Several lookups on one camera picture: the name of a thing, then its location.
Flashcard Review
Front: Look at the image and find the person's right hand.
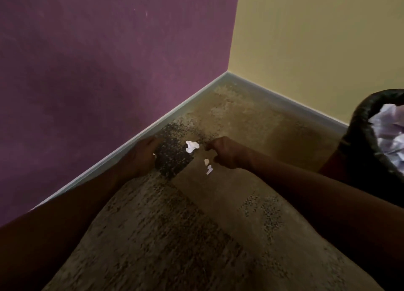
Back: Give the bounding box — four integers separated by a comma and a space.
205, 136, 253, 170

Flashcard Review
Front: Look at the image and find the person's left forearm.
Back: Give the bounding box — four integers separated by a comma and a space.
0, 166, 136, 291

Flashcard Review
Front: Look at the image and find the crumpled white paper waste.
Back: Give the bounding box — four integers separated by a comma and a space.
369, 103, 404, 174

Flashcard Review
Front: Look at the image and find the white baseboard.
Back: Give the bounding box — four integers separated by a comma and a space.
30, 71, 349, 211

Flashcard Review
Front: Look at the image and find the person's right forearm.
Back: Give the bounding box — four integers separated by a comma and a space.
245, 149, 404, 291

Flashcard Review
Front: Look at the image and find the beige patterned carpet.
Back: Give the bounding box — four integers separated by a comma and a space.
41, 81, 384, 291

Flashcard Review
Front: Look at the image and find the person's left hand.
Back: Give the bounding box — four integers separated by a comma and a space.
119, 136, 164, 180

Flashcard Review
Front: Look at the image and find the black trash bag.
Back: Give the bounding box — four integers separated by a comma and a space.
319, 89, 404, 209

